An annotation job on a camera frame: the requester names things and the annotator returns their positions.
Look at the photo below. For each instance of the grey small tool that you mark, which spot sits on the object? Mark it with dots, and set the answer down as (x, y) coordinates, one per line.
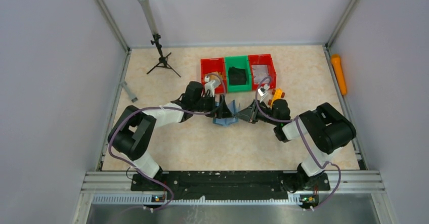
(130, 94)

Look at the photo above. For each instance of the red bin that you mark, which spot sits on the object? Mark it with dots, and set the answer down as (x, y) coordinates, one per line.
(263, 59)
(209, 65)

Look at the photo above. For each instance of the green bin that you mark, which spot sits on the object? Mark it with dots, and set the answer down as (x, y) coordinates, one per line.
(238, 62)

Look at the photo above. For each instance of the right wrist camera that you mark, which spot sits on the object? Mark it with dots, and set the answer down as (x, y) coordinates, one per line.
(262, 92)

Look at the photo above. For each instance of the yellow toy block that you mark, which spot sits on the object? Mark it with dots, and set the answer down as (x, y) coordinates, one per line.
(276, 94)

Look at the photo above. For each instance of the blue card holder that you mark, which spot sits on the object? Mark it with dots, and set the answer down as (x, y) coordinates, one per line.
(230, 118)

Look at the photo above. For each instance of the silver cards in bin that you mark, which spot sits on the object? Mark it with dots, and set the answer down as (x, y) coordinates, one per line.
(259, 72)

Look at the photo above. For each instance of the left red bin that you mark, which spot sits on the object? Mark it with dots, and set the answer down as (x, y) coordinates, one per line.
(209, 65)

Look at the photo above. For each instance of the black tripod with grey tube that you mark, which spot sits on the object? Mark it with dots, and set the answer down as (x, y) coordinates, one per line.
(163, 59)

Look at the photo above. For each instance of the right red bin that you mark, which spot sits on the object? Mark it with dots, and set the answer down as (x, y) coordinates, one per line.
(263, 59)

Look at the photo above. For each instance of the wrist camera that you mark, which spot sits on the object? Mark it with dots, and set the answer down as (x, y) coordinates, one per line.
(211, 83)
(262, 92)

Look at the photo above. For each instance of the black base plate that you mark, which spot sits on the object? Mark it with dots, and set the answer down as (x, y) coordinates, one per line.
(231, 185)

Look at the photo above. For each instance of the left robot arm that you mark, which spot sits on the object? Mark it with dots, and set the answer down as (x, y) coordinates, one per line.
(130, 137)

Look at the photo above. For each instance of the orange flashlight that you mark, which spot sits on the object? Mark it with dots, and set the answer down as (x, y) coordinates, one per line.
(336, 65)

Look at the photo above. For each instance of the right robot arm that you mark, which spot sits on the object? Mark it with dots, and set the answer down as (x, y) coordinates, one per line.
(324, 131)

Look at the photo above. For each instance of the black cards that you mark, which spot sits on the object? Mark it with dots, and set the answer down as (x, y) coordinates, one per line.
(237, 76)

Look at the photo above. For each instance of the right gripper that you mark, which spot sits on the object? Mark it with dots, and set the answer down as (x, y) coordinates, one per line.
(255, 112)

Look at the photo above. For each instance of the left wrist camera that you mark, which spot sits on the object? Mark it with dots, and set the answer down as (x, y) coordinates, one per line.
(211, 83)

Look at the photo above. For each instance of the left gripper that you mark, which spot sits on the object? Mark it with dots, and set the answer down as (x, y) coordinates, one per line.
(218, 104)

